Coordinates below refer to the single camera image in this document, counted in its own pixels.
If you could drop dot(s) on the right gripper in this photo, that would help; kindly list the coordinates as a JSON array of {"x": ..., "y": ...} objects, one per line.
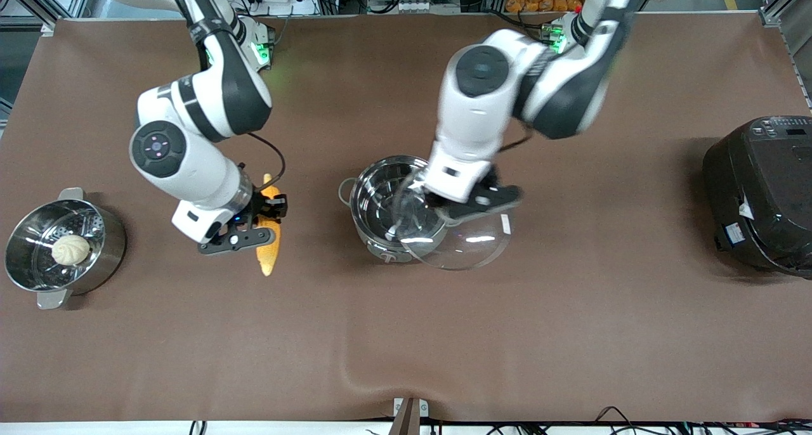
[{"x": 261, "y": 204}]

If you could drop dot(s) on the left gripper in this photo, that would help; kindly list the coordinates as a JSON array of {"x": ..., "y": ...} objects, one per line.
[{"x": 491, "y": 177}]

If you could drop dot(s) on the yellow corn cob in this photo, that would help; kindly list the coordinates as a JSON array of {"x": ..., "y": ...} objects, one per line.
[{"x": 269, "y": 257}]

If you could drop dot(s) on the round glass pot lid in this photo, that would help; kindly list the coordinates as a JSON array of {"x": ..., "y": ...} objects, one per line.
[{"x": 463, "y": 245}]

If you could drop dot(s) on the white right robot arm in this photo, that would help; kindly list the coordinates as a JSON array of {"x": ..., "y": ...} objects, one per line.
[{"x": 196, "y": 118}]

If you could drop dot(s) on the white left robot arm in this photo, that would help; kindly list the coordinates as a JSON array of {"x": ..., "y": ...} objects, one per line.
[{"x": 507, "y": 86}]

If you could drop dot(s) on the grey electric cooking pot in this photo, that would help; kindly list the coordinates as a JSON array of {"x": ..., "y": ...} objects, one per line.
[{"x": 374, "y": 207}]

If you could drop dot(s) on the stainless steel steamer pot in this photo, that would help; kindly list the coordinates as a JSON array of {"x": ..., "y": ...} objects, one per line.
[{"x": 104, "y": 245}]

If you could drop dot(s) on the brown table cover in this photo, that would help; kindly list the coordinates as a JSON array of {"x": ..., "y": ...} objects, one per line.
[{"x": 406, "y": 346}]

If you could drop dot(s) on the white steamed bun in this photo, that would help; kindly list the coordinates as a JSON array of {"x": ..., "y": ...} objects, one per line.
[{"x": 70, "y": 249}]

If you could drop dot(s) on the black rice cooker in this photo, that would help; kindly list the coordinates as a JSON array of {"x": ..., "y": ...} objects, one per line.
[{"x": 761, "y": 194}]

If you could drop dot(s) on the grey metal camera bracket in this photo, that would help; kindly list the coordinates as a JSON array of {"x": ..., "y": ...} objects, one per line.
[{"x": 409, "y": 413}]

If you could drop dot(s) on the aluminium frame profile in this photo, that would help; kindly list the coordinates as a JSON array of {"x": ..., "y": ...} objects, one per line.
[
  {"x": 44, "y": 4},
  {"x": 783, "y": 7}
]

